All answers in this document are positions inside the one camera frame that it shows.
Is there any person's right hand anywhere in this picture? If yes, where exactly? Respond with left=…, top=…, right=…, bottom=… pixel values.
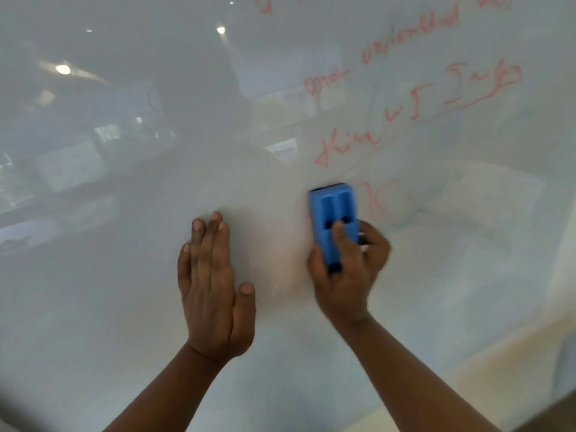
left=307, top=220, right=391, bottom=326

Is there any person's left forearm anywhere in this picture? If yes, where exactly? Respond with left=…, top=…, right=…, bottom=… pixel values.
left=103, top=343, right=228, bottom=432

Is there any white whiteboard with red writing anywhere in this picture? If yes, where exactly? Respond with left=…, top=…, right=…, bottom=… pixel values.
left=0, top=0, right=576, bottom=432

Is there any person's right forearm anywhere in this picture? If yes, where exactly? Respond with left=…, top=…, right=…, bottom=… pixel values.
left=331, top=312, right=501, bottom=432

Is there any person's left hand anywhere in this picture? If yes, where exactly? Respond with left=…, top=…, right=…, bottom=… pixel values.
left=177, top=211, right=257, bottom=362

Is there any blue whiteboard eraser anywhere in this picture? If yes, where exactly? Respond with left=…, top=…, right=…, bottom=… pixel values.
left=309, top=183, right=360, bottom=274

